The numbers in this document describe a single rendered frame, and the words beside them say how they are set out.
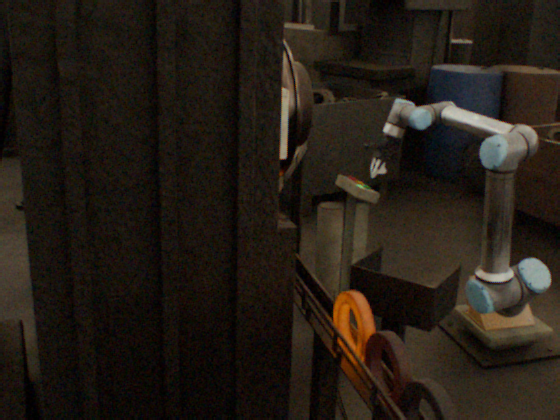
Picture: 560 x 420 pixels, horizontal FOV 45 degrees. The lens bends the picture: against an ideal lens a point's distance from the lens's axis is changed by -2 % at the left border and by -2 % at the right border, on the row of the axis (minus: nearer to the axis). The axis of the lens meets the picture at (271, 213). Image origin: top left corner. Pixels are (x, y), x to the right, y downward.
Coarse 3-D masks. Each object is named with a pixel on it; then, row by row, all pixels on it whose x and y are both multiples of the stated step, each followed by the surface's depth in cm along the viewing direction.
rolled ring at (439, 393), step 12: (408, 384) 146; (420, 384) 141; (432, 384) 140; (408, 396) 146; (420, 396) 142; (432, 396) 137; (444, 396) 137; (408, 408) 147; (432, 408) 138; (444, 408) 135
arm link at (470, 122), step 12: (432, 108) 300; (444, 108) 298; (456, 108) 295; (444, 120) 298; (456, 120) 290; (468, 120) 284; (480, 120) 278; (492, 120) 274; (468, 132) 287; (480, 132) 277; (492, 132) 270; (504, 132) 264; (528, 132) 252
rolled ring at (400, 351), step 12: (372, 336) 161; (384, 336) 155; (396, 336) 155; (372, 348) 161; (384, 348) 155; (396, 348) 152; (372, 360) 163; (396, 360) 150; (408, 360) 151; (372, 372) 163; (396, 372) 150; (408, 372) 150; (384, 384) 162; (396, 384) 151; (396, 396) 151
